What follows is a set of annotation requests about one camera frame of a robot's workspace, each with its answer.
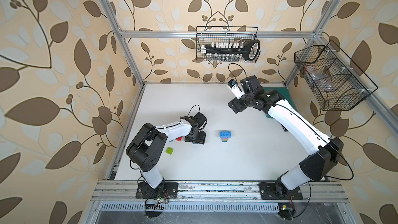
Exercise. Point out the back wire basket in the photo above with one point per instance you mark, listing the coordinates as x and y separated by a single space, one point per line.
205 35

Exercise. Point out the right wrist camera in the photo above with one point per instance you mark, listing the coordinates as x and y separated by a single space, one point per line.
235 89

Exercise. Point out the right wire basket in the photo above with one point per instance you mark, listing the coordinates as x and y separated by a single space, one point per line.
352 84

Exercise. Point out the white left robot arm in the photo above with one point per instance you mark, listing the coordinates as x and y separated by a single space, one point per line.
147 146

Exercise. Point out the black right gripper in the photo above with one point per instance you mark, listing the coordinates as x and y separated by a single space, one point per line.
235 104

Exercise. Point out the wire basket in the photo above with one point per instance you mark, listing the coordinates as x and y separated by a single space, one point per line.
352 84
205 35

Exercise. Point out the lime green small lego brick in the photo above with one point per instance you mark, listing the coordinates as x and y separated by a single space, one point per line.
169 150

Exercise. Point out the plastic bag in basket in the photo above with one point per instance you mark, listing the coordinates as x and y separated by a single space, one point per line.
318 81

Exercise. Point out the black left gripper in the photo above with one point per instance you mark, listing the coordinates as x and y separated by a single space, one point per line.
203 140

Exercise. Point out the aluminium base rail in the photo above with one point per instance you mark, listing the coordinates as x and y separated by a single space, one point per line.
211 196

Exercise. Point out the light blue long lego brick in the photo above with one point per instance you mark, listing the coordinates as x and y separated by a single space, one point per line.
225 134

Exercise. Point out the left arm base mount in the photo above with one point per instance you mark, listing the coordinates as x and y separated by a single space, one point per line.
167 190

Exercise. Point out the red long lego brick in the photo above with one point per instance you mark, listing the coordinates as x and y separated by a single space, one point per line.
179 138

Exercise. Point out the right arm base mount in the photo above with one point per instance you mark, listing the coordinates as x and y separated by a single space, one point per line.
274 191

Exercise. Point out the black socket tool set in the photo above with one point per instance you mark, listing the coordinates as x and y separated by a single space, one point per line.
244 50

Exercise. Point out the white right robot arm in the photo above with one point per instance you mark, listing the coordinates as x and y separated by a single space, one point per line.
323 152

